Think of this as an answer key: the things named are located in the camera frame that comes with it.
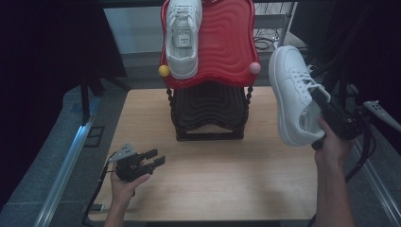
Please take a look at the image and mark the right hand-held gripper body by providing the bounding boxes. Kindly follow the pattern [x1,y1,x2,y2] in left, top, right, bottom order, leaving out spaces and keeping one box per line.
[320,99,401,141]

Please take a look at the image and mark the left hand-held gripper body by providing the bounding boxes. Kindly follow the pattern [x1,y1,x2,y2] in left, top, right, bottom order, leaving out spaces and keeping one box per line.
[108,142,155,183]

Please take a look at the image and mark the white sneaker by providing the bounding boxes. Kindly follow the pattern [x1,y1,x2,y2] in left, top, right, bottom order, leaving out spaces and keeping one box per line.
[268,44,332,148]
[164,0,203,80]

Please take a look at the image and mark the red and black shoe rack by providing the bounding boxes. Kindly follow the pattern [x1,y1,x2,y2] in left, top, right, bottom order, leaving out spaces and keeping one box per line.
[159,0,263,142]

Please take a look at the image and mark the person's left hand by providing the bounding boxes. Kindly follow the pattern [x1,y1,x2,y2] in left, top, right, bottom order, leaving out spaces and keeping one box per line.
[110,172,151,206]

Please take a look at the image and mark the person's right hand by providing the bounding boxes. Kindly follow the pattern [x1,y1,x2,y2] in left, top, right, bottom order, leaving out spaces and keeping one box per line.
[314,114,356,169]

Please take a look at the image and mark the dark curtain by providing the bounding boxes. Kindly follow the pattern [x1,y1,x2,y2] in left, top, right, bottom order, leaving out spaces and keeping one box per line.
[0,0,128,210]
[327,0,401,153]

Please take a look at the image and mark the red wavy rack top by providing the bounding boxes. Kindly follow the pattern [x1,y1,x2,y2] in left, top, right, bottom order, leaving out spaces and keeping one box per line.
[103,1,299,72]

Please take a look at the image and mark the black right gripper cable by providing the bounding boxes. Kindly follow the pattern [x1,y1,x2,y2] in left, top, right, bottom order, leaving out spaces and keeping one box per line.
[344,124,375,183]

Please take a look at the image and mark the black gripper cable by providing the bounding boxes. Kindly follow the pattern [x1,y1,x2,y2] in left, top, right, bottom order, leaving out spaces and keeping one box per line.
[344,124,375,183]
[82,150,118,227]

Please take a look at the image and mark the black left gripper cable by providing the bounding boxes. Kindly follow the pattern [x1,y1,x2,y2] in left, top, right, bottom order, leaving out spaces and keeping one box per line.
[82,150,118,227]

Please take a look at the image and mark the black floor frame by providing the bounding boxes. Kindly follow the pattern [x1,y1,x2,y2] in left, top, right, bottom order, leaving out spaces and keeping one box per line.
[83,126,106,148]

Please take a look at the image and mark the aluminium rail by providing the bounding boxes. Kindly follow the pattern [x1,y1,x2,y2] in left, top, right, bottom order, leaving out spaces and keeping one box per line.
[32,96,102,227]
[349,93,401,227]

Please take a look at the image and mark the black floor cables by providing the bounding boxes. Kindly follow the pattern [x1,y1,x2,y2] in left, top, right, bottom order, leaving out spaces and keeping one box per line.
[254,28,311,64]

